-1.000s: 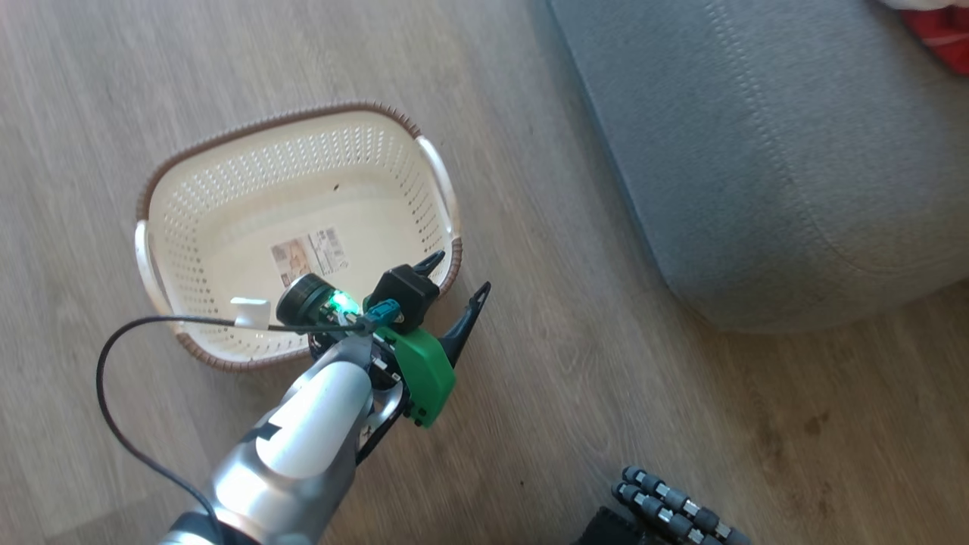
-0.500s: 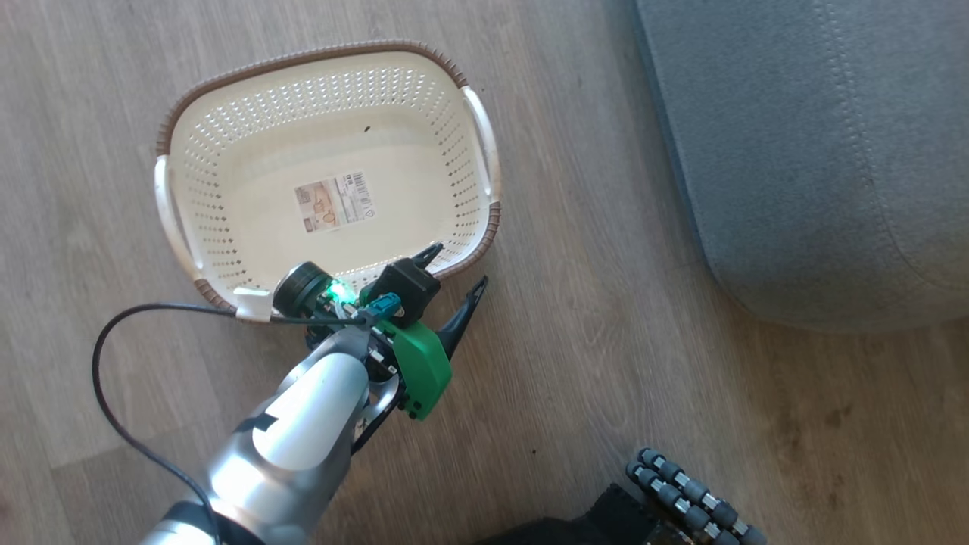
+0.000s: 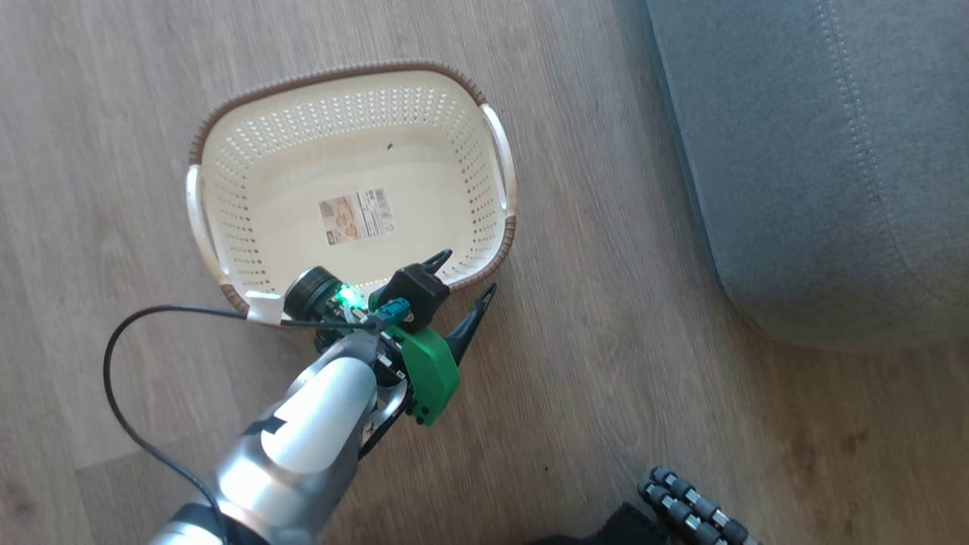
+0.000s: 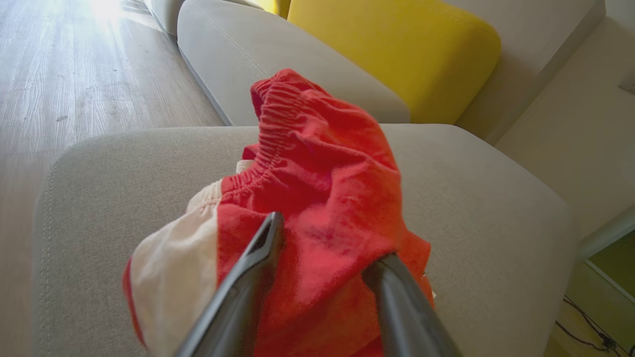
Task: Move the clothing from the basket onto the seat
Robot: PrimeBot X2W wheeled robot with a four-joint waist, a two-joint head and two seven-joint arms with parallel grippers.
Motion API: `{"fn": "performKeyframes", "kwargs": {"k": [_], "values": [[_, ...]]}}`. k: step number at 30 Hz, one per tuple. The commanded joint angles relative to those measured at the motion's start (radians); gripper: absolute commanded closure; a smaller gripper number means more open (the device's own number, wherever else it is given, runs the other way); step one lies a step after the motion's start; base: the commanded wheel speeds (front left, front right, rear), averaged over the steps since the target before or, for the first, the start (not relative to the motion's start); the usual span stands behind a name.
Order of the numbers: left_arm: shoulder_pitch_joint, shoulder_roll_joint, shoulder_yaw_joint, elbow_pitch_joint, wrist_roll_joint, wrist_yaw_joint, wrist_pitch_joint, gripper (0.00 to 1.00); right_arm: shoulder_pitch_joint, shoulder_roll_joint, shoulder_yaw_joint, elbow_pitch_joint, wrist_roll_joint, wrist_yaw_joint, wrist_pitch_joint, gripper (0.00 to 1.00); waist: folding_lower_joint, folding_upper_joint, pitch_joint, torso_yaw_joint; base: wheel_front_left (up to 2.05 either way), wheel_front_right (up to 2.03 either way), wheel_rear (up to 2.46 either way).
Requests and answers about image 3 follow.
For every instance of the grey fabric sofa seat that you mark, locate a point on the grey fabric sofa seat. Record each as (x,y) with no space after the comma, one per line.
(817,166)

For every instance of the paper product label sticker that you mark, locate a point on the paper product label sticker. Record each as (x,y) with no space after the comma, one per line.
(356,216)

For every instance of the cream plastic laundry basket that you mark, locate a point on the cream plastic laundry basket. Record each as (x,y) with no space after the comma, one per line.
(303,197)

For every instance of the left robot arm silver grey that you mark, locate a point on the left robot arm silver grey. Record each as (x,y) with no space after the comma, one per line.
(303,431)

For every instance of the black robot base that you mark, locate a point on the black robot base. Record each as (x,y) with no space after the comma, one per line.
(613,530)

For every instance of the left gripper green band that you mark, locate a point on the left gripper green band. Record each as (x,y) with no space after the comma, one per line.
(428,371)

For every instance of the black roller wheel of base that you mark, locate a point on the black roller wheel of base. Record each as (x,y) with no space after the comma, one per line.
(693,507)

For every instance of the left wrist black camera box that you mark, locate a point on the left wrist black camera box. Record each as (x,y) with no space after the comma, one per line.
(412,295)

